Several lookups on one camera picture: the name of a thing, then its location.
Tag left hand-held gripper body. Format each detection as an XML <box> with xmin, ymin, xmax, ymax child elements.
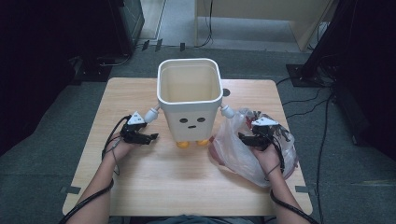
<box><xmin>120</xmin><ymin>110</ymin><xmax>149</xmax><ymax>145</ymax></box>

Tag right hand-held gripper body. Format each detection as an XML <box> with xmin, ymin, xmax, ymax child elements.
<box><xmin>250</xmin><ymin>117</ymin><xmax>279</xmax><ymax>152</ymax></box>

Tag translucent printed plastic bag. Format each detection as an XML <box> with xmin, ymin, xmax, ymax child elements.
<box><xmin>208</xmin><ymin>107</ymin><xmax>299</xmax><ymax>189</ymax></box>

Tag cream trash bin with face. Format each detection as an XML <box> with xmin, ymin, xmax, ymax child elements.
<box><xmin>143</xmin><ymin>58</ymin><xmax>236</xmax><ymax>149</ymax></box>

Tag person's left hand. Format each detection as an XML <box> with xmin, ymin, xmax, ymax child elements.
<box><xmin>104</xmin><ymin>133</ymin><xmax>142</xmax><ymax>163</ymax></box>

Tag person's right hand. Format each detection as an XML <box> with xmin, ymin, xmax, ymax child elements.
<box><xmin>250</xmin><ymin>142</ymin><xmax>283</xmax><ymax>177</ymax></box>

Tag grey wrist band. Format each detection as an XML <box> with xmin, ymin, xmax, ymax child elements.
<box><xmin>263</xmin><ymin>162</ymin><xmax>281</xmax><ymax>182</ymax></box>

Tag dark stand foot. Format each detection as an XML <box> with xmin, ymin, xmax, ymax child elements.
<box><xmin>68</xmin><ymin>55</ymin><xmax>113</xmax><ymax>86</ymax></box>

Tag person's blue trousers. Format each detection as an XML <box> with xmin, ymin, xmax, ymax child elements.
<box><xmin>154</xmin><ymin>214</ymin><xmax>241</xmax><ymax>224</ymax></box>

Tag black cabinet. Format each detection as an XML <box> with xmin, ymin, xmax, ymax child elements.
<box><xmin>108</xmin><ymin>0</ymin><xmax>146</xmax><ymax>57</ymax></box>

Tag beige wooden partition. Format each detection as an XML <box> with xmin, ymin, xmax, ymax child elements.
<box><xmin>194</xmin><ymin>0</ymin><xmax>339</xmax><ymax>52</ymax></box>

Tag thin grey wire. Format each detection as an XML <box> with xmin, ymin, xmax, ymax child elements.
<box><xmin>111</xmin><ymin>139</ymin><xmax>121</xmax><ymax>176</ymax></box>

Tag long black floor cable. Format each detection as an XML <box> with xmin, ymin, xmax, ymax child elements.
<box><xmin>315</xmin><ymin>92</ymin><xmax>333</xmax><ymax>224</ymax></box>

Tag black stand base plate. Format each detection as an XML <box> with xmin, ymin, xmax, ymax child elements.
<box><xmin>286</xmin><ymin>63</ymin><xmax>335</xmax><ymax>88</ymax></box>

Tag grey floor cable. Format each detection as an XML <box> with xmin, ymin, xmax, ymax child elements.
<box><xmin>98</xmin><ymin>53</ymin><xmax>133</xmax><ymax>68</ymax></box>

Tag black cable by partition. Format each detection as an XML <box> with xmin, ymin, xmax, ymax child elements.
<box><xmin>194</xmin><ymin>0</ymin><xmax>215</xmax><ymax>49</ymax></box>

